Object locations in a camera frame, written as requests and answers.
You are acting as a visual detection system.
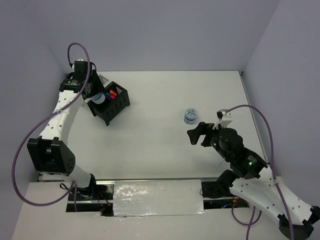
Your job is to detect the orange highlighter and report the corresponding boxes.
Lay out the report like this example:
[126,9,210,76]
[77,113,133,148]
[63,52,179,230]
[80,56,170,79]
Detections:
[110,90,117,97]

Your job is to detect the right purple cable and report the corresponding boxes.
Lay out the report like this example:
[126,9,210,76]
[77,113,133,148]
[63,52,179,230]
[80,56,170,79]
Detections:
[226,104,296,240]

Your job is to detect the white slotted organizer box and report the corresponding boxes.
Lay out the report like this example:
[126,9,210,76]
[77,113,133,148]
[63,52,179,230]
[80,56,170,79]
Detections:
[99,74,110,88]

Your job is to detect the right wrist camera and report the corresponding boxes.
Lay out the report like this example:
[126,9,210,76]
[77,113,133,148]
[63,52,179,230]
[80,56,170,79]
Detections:
[212,109,233,130]

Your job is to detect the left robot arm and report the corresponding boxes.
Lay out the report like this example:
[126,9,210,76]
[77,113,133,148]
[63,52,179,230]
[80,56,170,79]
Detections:
[27,59,106,200]

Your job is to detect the black slotted organizer box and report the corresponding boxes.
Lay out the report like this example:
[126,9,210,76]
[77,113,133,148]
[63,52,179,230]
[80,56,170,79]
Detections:
[87,81,130,126]

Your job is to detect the purple cable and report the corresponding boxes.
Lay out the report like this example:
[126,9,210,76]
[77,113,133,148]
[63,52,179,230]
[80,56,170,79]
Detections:
[11,42,91,213]
[226,104,296,240]

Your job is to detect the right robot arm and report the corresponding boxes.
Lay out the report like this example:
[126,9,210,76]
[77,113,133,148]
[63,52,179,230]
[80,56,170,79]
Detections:
[187,122,320,240]

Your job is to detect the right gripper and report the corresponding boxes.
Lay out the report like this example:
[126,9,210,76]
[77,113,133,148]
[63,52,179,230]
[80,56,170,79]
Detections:
[186,120,231,161]

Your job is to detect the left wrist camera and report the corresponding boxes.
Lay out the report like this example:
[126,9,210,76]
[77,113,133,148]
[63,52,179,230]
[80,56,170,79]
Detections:
[70,58,84,70]

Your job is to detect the silver tape panel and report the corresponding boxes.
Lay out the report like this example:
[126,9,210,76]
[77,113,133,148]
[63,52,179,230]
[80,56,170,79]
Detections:
[113,179,205,217]

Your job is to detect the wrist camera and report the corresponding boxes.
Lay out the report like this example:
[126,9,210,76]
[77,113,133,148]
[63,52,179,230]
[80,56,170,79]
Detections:
[212,109,233,130]
[70,58,84,70]

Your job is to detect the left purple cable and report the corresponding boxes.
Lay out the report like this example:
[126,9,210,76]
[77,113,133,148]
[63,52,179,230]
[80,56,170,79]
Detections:
[11,42,91,213]

